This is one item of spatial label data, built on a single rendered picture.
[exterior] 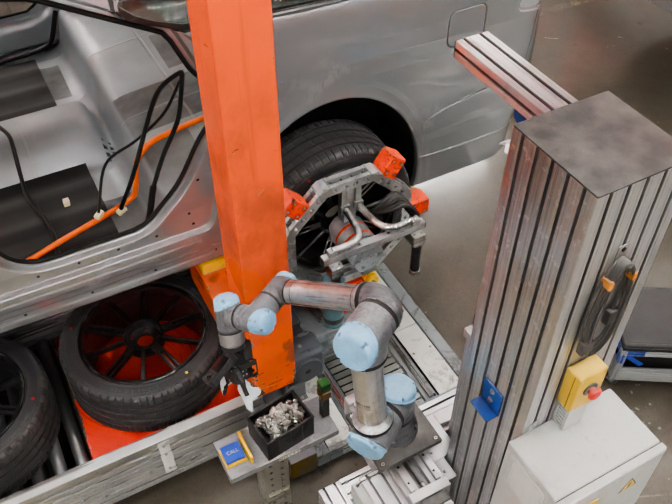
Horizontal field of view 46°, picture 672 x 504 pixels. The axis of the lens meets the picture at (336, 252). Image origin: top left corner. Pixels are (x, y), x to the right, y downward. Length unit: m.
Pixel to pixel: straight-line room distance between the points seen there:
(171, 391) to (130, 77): 1.42
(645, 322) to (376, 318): 1.88
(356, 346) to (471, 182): 2.78
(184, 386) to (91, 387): 0.35
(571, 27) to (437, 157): 3.00
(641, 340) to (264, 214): 1.87
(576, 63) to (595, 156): 4.22
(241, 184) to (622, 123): 1.03
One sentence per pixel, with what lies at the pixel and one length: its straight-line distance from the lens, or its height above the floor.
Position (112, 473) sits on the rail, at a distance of 3.11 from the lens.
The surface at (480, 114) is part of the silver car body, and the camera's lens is 3.37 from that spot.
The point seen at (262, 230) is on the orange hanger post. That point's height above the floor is 1.35.
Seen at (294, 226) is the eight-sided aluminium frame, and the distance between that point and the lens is 2.84.
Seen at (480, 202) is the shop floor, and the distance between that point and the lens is 4.48.
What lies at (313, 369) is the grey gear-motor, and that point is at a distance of 3.26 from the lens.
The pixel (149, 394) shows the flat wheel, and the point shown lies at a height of 0.50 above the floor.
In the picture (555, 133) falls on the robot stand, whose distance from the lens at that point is 1.61.
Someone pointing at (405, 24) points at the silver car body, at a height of 1.55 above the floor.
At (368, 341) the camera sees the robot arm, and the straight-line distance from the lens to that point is 1.92.
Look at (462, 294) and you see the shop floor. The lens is 3.98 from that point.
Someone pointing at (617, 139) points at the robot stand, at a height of 2.03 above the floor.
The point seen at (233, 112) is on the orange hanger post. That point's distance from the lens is 2.03.
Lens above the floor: 2.97
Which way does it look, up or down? 46 degrees down
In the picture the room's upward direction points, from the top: straight up
